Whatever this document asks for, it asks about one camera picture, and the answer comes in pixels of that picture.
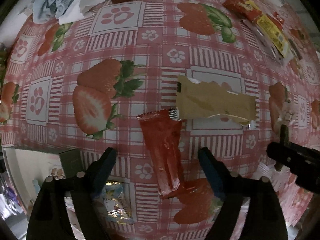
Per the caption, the yellow snack packet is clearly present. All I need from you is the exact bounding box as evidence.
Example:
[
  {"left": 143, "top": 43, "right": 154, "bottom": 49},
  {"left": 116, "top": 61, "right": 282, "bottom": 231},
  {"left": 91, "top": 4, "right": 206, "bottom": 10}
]
[{"left": 257, "top": 14, "right": 290, "bottom": 58}]

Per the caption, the clear white snack bag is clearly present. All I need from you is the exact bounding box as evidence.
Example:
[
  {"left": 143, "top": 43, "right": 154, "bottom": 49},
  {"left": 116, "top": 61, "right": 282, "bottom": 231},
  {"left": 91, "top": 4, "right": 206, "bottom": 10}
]
[{"left": 241, "top": 20, "right": 293, "bottom": 67}]

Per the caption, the strawberry paw print tablecloth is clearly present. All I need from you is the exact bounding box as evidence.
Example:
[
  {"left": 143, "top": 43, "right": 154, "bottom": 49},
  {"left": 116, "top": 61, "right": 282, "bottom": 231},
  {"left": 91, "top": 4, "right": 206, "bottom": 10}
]
[{"left": 1, "top": 0, "right": 319, "bottom": 239}]

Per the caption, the red long snack packet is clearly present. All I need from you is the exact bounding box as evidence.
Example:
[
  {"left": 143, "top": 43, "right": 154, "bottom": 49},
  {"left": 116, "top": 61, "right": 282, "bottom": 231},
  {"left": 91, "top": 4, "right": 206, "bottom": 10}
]
[{"left": 137, "top": 109, "right": 184, "bottom": 199}]

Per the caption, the white storage box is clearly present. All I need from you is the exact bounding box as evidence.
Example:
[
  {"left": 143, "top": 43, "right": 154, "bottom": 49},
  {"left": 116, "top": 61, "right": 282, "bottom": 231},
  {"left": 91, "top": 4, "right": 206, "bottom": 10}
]
[{"left": 2, "top": 147, "right": 86, "bottom": 240}]

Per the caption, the gold tan snack bar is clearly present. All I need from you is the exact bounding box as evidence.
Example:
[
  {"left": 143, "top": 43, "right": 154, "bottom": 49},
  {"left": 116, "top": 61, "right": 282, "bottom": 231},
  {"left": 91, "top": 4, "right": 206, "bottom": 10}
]
[{"left": 176, "top": 75, "right": 258, "bottom": 126}]

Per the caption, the orange red snack bar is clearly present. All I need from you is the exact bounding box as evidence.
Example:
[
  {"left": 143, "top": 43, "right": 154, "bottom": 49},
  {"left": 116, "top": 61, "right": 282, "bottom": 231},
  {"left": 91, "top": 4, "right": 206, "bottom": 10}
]
[{"left": 222, "top": 0, "right": 263, "bottom": 23}]

